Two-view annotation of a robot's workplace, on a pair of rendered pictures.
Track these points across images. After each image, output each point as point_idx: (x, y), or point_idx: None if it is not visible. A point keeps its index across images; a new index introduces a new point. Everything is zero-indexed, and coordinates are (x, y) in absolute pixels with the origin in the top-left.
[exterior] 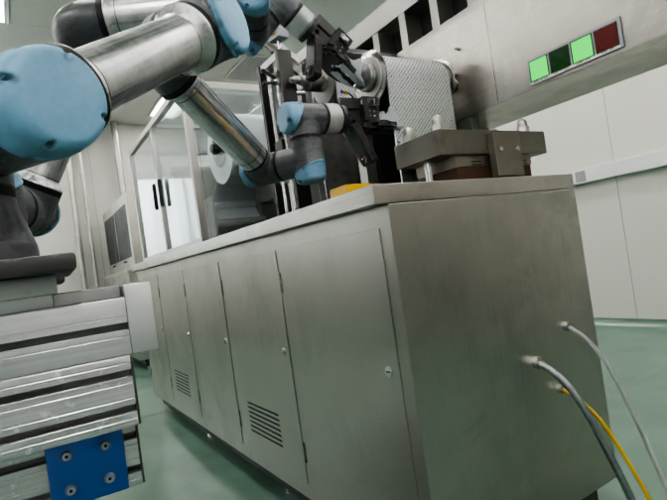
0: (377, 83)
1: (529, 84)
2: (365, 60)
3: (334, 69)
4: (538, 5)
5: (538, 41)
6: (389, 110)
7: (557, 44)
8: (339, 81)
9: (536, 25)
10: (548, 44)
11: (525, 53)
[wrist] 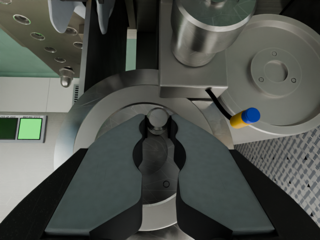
0: (100, 116)
1: (45, 116)
2: (142, 223)
3: (213, 232)
4: (13, 195)
5: (25, 157)
6: (49, 9)
7: (5, 145)
8: (229, 152)
9: (22, 175)
10: (15, 149)
11: (43, 152)
